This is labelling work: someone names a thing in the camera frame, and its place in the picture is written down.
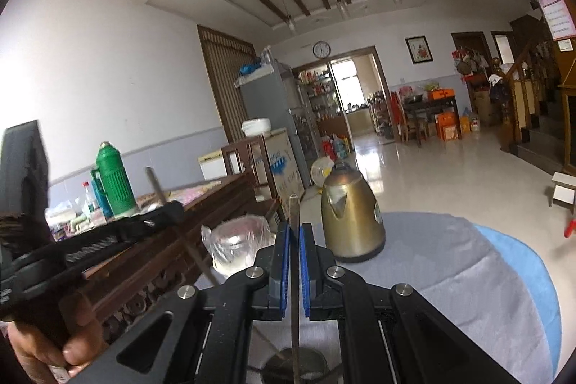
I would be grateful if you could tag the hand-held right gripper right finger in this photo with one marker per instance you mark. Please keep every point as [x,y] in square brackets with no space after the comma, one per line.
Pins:
[305,267]

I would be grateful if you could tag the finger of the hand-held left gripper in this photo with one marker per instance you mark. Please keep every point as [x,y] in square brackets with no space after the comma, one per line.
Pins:
[153,222]

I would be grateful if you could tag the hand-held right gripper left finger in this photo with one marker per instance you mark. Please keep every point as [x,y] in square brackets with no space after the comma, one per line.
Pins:
[281,267]

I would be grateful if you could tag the grey metal utensil holder cup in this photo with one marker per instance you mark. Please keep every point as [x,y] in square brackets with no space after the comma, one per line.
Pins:
[310,366]

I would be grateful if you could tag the person's left hand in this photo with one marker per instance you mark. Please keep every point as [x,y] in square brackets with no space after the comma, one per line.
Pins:
[83,334]

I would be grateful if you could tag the carved dark wooden bench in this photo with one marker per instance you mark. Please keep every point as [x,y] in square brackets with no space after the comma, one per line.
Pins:
[148,271]

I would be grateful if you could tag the clear plastic bag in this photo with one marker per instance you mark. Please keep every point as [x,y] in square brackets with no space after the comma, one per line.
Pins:
[234,238]

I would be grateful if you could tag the green thermos flask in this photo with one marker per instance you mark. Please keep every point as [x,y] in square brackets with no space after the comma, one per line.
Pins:
[114,181]

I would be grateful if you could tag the pile of assorted packets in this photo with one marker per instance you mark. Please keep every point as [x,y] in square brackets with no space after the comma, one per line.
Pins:
[72,222]

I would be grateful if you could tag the brass electric kettle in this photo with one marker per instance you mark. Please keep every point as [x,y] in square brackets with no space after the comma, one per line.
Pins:
[351,222]

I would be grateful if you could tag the clear bottle with red cap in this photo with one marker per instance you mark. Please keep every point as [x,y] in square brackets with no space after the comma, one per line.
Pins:
[90,204]

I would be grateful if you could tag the cluster of floor bottles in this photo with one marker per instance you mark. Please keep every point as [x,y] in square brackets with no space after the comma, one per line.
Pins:
[336,148]

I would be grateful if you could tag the white pot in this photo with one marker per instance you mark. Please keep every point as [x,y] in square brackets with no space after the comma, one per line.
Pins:
[256,126]

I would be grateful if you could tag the grey towel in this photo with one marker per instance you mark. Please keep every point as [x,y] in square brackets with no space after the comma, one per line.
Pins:
[450,285]

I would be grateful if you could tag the slatted wooden screen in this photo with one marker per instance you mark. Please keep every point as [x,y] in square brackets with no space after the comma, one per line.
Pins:
[225,87]

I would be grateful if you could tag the grey refrigerator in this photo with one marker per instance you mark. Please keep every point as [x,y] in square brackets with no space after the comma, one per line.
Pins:
[270,105]

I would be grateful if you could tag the glass display cabinet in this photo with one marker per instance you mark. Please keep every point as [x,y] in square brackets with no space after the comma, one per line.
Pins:
[319,96]

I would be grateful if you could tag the orange cardboard box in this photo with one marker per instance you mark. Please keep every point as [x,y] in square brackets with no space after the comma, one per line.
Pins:
[447,126]

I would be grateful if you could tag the dark wooden side table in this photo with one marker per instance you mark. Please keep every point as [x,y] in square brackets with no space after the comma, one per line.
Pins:
[427,107]

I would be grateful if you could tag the blue cloth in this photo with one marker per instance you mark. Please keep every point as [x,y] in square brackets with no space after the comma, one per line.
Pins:
[531,271]

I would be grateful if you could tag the red plastic object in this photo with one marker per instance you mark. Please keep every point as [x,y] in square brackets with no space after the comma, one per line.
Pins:
[570,227]

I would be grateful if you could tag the small white stool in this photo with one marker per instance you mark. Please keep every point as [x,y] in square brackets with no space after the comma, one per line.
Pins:
[564,186]

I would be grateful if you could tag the wooden stair railing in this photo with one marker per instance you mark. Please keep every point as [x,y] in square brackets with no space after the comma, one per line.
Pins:
[522,96]

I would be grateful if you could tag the brown wooden door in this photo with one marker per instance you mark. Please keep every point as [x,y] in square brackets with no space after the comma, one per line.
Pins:
[470,42]

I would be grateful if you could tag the round wall clock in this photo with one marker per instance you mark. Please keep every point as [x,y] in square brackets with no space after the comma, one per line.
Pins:
[321,49]

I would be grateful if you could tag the framed wall picture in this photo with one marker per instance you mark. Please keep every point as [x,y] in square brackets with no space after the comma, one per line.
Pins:
[419,49]

